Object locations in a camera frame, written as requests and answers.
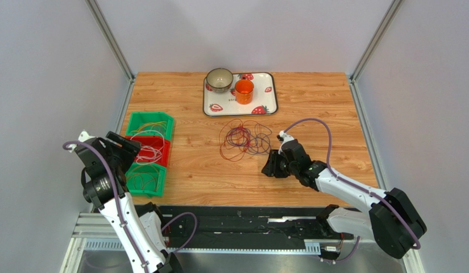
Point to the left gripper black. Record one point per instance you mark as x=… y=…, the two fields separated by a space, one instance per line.
x=129 y=148

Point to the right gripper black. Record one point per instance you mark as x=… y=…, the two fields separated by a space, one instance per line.
x=278 y=164

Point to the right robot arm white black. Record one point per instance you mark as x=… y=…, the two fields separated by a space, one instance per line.
x=386 y=217

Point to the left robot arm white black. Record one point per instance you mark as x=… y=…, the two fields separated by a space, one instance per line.
x=103 y=178

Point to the red bin middle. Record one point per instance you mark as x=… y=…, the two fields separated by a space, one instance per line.
x=153 y=149

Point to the green bin near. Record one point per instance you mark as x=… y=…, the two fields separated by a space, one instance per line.
x=146 y=180

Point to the green bin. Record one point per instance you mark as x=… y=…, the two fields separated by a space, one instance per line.
x=151 y=123
x=146 y=180

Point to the green bin far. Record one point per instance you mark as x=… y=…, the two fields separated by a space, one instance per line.
x=151 y=123

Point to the strawberry pattern white tray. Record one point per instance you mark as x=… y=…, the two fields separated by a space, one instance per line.
x=262 y=100

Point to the orange translucent cup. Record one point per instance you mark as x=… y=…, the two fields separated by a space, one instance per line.
x=244 y=91

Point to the beige ceramic bowl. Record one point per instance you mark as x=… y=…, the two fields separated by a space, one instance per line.
x=219 y=80

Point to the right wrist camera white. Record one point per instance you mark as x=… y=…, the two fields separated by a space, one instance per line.
x=283 y=138

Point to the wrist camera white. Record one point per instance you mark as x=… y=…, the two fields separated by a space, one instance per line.
x=283 y=138
x=83 y=137

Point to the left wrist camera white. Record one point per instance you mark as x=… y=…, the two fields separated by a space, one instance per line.
x=83 y=137

